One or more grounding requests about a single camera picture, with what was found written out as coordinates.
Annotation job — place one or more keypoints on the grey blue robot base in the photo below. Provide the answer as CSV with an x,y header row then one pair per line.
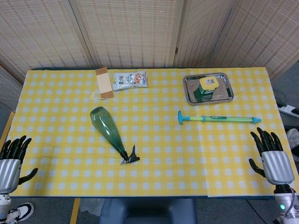
x,y
147,210

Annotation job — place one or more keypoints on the white power strip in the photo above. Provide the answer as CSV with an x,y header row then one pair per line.
x,y
289,109

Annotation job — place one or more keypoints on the green spray bottle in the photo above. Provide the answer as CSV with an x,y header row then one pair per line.
x,y
105,128

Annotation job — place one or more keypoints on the rectangular metal tray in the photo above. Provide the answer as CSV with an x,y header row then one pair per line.
x,y
224,93

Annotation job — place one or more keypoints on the woven bamboo folding screen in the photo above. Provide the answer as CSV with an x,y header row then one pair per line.
x,y
130,35

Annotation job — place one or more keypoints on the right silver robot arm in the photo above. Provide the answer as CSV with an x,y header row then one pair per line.
x,y
282,200

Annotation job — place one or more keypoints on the clear plastic wrapper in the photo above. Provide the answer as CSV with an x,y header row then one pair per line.
x,y
95,95

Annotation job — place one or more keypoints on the brown beige paper packet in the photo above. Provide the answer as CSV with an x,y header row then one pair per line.
x,y
104,82

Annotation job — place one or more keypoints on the green container yellow lid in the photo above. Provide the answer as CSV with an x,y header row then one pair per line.
x,y
206,86

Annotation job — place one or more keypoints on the white shoe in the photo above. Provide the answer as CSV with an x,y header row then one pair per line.
x,y
294,140

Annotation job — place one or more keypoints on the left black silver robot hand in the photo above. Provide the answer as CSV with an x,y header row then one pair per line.
x,y
9,172

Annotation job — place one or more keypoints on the green blue water pump toy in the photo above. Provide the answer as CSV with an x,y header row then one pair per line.
x,y
215,119

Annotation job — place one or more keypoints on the black white sneaker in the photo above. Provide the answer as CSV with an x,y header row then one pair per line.
x,y
21,211

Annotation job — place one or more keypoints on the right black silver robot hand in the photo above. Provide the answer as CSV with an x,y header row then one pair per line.
x,y
278,168

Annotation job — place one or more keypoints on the white printed snack bag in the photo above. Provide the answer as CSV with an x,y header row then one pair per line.
x,y
129,80

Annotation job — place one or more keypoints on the yellow white checkered tablecloth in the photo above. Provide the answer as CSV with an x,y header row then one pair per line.
x,y
163,151

